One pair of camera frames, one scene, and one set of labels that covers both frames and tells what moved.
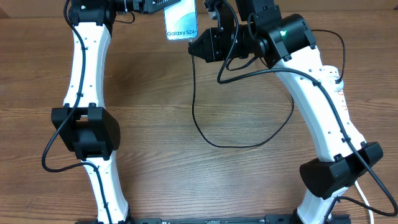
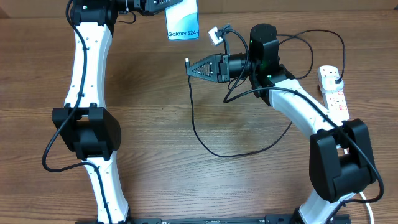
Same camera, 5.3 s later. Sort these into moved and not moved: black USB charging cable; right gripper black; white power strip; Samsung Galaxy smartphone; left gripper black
Moved: right gripper black; black USB charging cable
Not moved: Samsung Galaxy smartphone; white power strip; left gripper black
